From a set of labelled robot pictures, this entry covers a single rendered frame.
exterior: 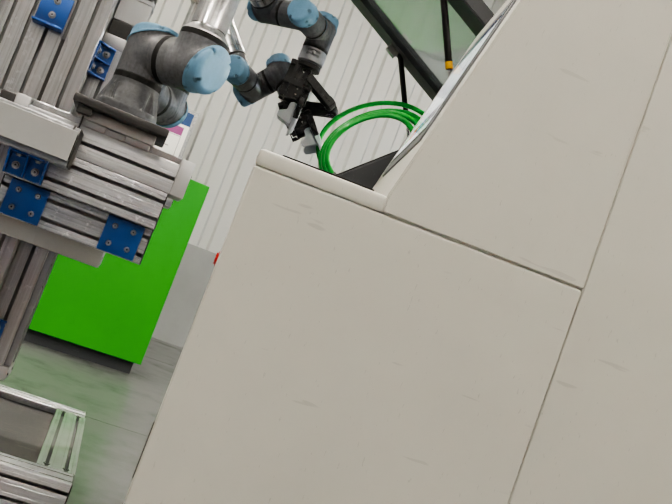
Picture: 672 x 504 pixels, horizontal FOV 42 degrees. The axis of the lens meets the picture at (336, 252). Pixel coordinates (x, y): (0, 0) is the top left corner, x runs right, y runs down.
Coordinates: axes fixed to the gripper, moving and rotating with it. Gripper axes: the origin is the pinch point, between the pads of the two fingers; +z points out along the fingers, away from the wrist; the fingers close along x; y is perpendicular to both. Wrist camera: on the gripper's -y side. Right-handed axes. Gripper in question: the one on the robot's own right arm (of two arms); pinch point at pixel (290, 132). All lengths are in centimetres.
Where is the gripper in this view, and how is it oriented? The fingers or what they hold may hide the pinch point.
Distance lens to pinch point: 250.2
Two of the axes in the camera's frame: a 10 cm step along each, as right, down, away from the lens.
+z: -3.6, 9.3, -0.9
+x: 0.9, -0.6, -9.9
